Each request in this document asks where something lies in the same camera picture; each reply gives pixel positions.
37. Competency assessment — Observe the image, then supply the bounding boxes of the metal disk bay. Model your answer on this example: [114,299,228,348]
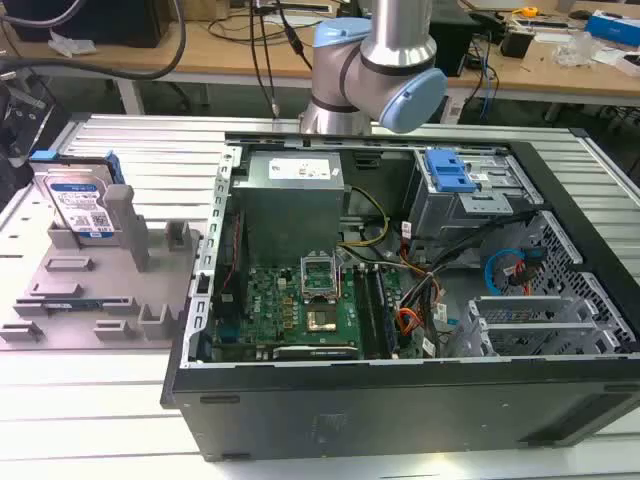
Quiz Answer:
[404,147,545,251]

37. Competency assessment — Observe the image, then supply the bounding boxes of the hard disk in blue carrier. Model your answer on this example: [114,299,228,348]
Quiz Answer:
[28,150,122,240]

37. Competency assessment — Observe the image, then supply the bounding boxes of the metal socket cover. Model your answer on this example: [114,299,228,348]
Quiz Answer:
[298,255,342,306]

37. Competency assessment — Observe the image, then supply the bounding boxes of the grey power supply unit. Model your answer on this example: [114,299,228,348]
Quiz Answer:
[230,150,347,251]

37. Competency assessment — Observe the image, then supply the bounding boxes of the green motherboard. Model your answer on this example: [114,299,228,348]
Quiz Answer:
[211,259,401,362]

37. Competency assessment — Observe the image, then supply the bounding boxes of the CPU socket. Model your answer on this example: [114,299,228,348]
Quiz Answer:
[304,308,339,334]

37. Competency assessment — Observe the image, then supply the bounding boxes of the black RAM slot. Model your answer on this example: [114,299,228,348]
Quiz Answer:
[370,264,401,359]
[353,264,387,360]

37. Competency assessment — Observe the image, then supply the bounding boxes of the graphics card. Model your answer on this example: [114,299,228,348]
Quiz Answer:
[271,344,360,362]

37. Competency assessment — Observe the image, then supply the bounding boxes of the blue drive bay latch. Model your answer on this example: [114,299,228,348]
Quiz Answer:
[425,148,478,193]

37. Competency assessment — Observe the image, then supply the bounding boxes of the black open PC case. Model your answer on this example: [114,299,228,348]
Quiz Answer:
[159,130,640,462]

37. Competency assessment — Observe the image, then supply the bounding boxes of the wooden desk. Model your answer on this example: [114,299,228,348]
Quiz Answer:
[0,0,640,99]

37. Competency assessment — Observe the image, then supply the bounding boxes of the metal expansion slot brackets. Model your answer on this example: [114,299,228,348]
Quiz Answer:
[449,294,621,357]

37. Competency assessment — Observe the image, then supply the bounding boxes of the grey parts rack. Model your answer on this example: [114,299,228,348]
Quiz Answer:
[0,183,204,351]

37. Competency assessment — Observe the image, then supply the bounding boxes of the RAM stick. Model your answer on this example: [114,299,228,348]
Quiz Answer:
[41,298,105,309]

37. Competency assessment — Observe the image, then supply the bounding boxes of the black small box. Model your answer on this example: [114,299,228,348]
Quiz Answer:
[500,27,536,58]

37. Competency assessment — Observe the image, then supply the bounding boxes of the black box on desk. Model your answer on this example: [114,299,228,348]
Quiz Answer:
[8,0,172,49]

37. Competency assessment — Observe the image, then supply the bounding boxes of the clear plastic bag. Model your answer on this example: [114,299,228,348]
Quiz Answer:
[552,31,606,68]

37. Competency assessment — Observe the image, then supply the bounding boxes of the black equipment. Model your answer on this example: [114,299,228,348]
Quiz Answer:
[0,74,66,211]

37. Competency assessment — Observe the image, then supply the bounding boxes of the blue cardboard box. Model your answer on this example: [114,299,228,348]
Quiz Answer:
[583,10,640,49]

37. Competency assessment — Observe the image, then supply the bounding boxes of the yellow black wire bundle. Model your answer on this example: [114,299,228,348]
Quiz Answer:
[337,185,392,248]

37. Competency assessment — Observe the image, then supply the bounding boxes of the red thin wire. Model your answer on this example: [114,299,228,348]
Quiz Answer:
[222,209,244,294]

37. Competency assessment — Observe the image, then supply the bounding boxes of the orange wire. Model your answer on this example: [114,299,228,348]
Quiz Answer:
[396,307,421,337]

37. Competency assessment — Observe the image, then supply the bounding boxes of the black thick wire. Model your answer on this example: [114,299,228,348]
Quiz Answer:
[429,208,541,275]

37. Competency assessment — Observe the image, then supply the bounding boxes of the blue wire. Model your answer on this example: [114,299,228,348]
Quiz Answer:
[485,246,525,296]

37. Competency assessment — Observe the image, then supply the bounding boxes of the black hanging cable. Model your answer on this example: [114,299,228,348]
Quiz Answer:
[249,0,314,119]

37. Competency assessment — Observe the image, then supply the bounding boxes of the blue hanging cable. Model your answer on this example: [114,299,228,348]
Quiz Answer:
[477,39,501,120]

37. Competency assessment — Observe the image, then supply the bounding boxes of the thick grey cable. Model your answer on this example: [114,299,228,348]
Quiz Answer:
[0,0,188,82]

